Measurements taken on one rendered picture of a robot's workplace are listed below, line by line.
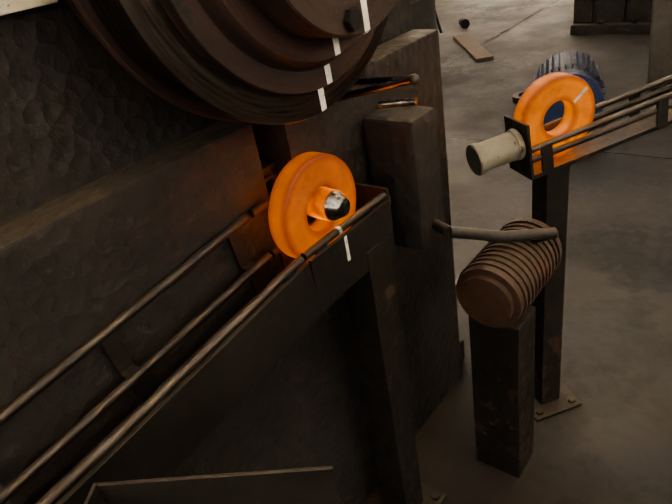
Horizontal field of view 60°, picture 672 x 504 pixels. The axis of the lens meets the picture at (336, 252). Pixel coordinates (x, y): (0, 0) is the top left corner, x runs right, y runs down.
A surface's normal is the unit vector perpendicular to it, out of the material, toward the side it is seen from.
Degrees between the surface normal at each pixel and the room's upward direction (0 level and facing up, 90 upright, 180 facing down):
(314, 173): 90
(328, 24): 90
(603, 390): 0
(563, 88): 90
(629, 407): 0
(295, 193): 90
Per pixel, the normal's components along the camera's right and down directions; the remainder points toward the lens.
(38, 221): -0.16, -0.85
